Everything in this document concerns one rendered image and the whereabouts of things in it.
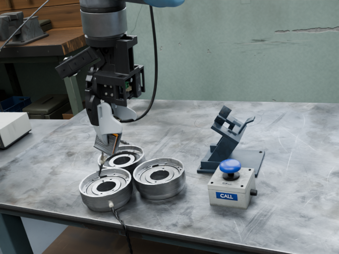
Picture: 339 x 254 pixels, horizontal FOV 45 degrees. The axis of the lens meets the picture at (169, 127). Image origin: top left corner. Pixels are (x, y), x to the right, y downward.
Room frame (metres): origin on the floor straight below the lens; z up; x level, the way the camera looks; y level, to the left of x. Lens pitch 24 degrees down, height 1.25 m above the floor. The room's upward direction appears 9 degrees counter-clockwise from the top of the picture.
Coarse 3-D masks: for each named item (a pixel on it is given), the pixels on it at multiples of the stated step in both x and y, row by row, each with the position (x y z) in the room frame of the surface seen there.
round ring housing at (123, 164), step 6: (120, 150) 0.86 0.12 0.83; (126, 150) 0.86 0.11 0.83; (132, 150) 0.85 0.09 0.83; (138, 150) 0.84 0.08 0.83; (108, 156) 0.84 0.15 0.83; (120, 156) 0.83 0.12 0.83; (126, 156) 0.83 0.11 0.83; (132, 156) 0.82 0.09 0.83; (144, 156) 0.81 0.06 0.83; (114, 162) 0.82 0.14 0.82; (120, 162) 0.83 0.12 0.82; (126, 162) 0.83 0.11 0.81; (138, 162) 0.78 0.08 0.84; (102, 168) 0.78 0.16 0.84; (126, 168) 0.76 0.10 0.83; (132, 168) 0.77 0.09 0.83; (132, 174) 0.77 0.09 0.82
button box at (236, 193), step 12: (252, 168) 0.67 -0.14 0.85; (216, 180) 0.64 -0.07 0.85; (228, 180) 0.64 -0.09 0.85; (240, 180) 0.63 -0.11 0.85; (252, 180) 0.65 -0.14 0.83; (216, 192) 0.63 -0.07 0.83; (228, 192) 0.62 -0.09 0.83; (240, 192) 0.61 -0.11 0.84; (252, 192) 0.63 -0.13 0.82; (216, 204) 0.63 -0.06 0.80; (228, 204) 0.62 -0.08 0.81; (240, 204) 0.61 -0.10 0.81
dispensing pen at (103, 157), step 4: (116, 116) 0.72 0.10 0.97; (120, 120) 0.72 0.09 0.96; (120, 136) 0.73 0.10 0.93; (120, 140) 0.74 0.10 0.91; (116, 144) 0.72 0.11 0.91; (116, 148) 0.73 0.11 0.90; (104, 156) 0.74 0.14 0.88; (100, 160) 0.75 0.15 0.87; (104, 160) 0.74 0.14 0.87; (100, 164) 0.75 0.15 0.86; (100, 168) 0.75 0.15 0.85; (100, 172) 0.75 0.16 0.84
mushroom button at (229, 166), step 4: (224, 160) 0.66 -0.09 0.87; (228, 160) 0.66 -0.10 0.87; (232, 160) 0.66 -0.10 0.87; (236, 160) 0.66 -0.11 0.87; (220, 164) 0.65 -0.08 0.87; (224, 164) 0.65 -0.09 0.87; (228, 164) 0.64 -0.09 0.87; (232, 164) 0.64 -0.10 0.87; (236, 164) 0.64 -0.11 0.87; (240, 164) 0.64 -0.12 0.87; (220, 168) 0.64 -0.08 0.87; (224, 168) 0.64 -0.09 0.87; (228, 168) 0.63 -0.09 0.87; (232, 168) 0.63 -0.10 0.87; (236, 168) 0.63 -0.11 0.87; (240, 168) 0.64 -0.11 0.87; (224, 172) 0.64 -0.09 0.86; (228, 172) 0.63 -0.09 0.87; (232, 172) 0.63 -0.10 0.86
